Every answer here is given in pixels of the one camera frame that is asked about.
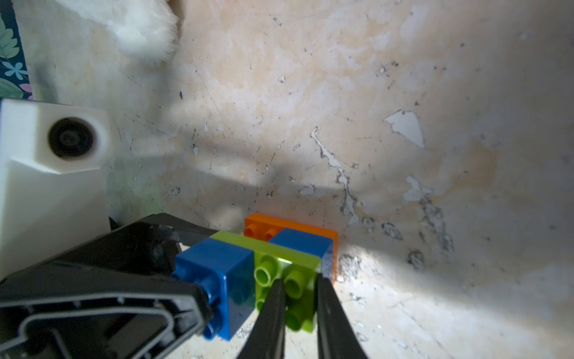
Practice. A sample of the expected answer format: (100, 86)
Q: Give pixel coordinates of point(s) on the white teddy bear pink shirt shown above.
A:
(143, 29)

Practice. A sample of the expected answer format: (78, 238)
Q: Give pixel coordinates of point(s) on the small blue lego brick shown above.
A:
(323, 246)
(226, 273)

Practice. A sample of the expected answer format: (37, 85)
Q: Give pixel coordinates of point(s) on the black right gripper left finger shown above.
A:
(267, 339)

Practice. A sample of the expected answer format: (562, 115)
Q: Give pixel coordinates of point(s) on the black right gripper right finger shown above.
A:
(336, 338)

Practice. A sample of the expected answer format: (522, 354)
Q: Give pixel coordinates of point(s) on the orange lego brick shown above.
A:
(263, 227)

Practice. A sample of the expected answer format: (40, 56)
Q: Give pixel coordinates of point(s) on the green lego brick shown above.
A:
(297, 270)

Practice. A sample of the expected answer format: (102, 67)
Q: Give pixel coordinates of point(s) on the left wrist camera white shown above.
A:
(53, 190)

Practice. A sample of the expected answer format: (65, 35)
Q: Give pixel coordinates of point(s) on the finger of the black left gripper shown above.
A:
(63, 310)
(147, 246)

